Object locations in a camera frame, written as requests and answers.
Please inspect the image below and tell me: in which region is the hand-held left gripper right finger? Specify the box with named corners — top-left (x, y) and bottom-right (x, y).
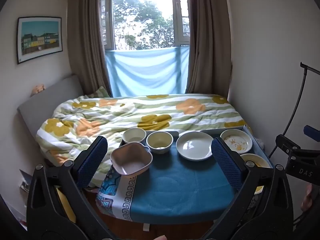
top-left (211, 137), bottom-right (295, 240)

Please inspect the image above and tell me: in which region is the white plate with cartoon print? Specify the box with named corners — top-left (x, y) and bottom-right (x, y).
top-left (220, 129), bottom-right (253, 154)

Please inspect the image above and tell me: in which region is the green pillow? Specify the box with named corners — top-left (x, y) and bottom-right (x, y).
top-left (86, 86), bottom-right (112, 98)

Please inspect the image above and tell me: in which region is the light blue box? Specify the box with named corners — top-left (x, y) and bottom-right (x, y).
top-left (200, 125), bottom-right (273, 168)

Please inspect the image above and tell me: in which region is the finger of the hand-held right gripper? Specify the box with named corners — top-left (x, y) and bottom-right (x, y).
top-left (303, 125), bottom-right (320, 141)
top-left (276, 134), bottom-right (302, 161)

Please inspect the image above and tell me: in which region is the grey-blue tray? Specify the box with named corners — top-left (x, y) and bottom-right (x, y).
top-left (119, 130), bottom-right (179, 147)

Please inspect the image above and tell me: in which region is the grey padded headboard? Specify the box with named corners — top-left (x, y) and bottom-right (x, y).
top-left (17, 74), bottom-right (84, 160)

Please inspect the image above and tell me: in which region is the blue patterned tablecloth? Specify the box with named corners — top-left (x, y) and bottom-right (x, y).
top-left (96, 140), bottom-right (253, 224)

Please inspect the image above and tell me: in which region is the yellow box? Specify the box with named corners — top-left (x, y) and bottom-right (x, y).
top-left (55, 185), bottom-right (76, 223)

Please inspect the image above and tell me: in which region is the floral striped blanket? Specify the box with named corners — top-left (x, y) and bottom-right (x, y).
top-left (36, 94), bottom-right (250, 188)

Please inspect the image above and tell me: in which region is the large white plate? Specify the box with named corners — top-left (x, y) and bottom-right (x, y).
top-left (176, 131), bottom-right (214, 161)

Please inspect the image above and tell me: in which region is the small plush toy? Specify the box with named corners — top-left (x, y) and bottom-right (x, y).
top-left (30, 84), bottom-right (47, 97)

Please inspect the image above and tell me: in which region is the pink square bowl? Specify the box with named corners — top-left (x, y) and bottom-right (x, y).
top-left (110, 142), bottom-right (153, 176)

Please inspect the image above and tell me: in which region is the framed wall poster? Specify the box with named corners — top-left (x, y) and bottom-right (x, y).
top-left (17, 17), bottom-right (63, 65)

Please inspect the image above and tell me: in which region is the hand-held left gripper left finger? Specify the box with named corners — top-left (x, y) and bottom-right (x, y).
top-left (26, 135), bottom-right (110, 240)

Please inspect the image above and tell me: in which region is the light blue window cloth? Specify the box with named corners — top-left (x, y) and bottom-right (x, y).
top-left (105, 45), bottom-right (190, 98)

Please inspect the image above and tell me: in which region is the small white bowl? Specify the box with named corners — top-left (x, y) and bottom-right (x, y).
top-left (122, 127), bottom-right (147, 145)

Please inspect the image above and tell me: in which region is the window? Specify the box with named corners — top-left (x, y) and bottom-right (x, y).
top-left (100, 0), bottom-right (192, 52)

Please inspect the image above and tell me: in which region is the person's right hand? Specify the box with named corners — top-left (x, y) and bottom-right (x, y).
top-left (301, 182), bottom-right (316, 214)

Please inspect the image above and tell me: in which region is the cream ceramic bowl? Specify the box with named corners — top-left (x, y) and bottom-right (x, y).
top-left (146, 131), bottom-right (174, 155)

